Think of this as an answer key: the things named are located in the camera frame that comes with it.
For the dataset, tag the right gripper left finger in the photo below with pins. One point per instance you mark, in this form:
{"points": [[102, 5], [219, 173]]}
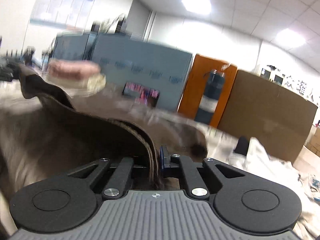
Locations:
{"points": [[122, 178]]}

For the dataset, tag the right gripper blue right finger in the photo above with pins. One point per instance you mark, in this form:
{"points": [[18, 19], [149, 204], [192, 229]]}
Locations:
{"points": [[185, 170]]}

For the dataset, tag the brown leather jacket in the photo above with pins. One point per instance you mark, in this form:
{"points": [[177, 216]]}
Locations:
{"points": [[106, 138]]}

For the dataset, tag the white printed garment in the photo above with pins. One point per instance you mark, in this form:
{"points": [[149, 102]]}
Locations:
{"points": [[251, 156]]}

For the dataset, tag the dark blue vacuum bottle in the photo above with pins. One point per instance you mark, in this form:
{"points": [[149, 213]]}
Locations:
{"points": [[210, 97]]}

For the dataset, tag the brown cardboard box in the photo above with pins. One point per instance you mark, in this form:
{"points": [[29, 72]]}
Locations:
{"points": [[279, 118]]}

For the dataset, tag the cream fuzzy garment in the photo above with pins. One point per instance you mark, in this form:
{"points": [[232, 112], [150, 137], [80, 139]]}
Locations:
{"points": [[85, 87]]}

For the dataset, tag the orange cardboard box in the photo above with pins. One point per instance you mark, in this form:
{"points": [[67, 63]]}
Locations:
{"points": [[196, 83]]}

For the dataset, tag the stacked cardboard boxes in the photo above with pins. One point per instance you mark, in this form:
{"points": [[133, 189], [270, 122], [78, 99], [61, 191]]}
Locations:
{"points": [[308, 159]]}

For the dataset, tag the pink fuzzy garment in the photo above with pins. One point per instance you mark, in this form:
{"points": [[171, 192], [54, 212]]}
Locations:
{"points": [[73, 70]]}

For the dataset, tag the light blue printed box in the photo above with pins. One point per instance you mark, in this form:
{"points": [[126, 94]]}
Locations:
{"points": [[123, 59]]}

